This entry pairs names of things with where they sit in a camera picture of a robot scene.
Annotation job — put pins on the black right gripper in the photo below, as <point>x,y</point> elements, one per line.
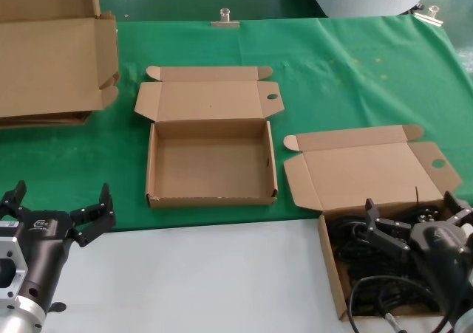
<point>441,248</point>

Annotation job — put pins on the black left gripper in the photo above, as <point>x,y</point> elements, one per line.
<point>42,244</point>

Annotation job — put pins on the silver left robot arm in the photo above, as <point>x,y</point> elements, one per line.
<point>18,318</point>

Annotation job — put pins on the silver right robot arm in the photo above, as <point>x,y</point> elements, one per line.
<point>465,322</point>

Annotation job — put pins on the small open cardboard box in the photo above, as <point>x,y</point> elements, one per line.
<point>210,170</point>

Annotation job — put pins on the large open cardboard carton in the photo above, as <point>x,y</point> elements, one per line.
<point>48,63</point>

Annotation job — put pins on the green tablecloth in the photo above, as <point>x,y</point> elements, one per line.
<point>332,89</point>

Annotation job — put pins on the silver binder clip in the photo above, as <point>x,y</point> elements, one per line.
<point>225,23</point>
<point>430,15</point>

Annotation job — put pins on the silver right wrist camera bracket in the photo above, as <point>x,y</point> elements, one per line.
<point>468,229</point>

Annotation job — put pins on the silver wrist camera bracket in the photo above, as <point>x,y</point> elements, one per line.
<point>468,229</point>
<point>11,248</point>

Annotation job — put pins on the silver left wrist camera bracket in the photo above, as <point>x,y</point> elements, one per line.
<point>11,248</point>

